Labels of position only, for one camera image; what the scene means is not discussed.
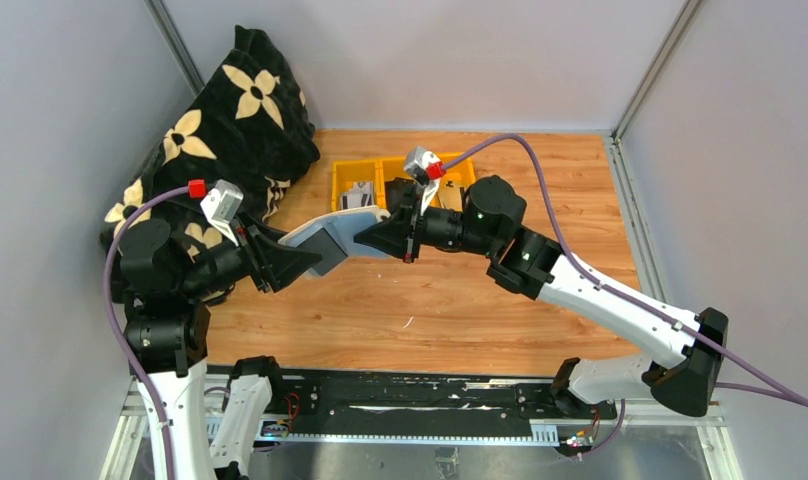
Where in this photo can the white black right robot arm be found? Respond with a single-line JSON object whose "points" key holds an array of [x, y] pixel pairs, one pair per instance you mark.
{"points": [[675, 367]]}

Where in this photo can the black floral plush blanket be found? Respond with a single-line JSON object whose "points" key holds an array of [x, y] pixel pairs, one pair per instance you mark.
{"points": [[249, 125]]}

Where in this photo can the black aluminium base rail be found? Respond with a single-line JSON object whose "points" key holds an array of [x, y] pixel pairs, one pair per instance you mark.
{"points": [[216, 416]]}

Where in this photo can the yellow bin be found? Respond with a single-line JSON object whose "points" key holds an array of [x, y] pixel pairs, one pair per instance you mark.
{"points": [[454, 184], [388, 169], [345, 173]]}

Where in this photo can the yellow bin right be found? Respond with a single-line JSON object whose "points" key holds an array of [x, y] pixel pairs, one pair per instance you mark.
{"points": [[454, 184]]}

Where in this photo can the yellow bin middle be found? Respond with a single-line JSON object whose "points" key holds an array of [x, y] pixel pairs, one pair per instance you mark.
{"points": [[388, 169]]}

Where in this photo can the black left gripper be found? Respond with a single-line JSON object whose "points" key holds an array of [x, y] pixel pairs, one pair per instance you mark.
{"points": [[259, 257]]}

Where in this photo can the black card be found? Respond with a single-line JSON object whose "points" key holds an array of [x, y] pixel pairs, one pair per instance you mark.
{"points": [[331, 253]]}

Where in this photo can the yellow bin left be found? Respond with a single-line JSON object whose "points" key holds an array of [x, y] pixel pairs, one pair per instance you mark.
{"points": [[345, 173]]}

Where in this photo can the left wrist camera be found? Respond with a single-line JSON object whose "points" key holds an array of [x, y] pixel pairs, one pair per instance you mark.
{"points": [[220, 205]]}

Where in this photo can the white cards in bin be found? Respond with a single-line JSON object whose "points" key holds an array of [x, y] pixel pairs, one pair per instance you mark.
{"points": [[359, 194]]}

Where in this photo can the beige leather card holder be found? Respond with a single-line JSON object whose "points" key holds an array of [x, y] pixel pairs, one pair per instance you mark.
{"points": [[342, 225]]}

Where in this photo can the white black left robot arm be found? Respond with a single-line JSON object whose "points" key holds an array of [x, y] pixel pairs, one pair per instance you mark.
{"points": [[167, 326]]}

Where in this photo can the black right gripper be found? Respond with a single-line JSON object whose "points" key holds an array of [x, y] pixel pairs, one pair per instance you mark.
{"points": [[411, 227]]}

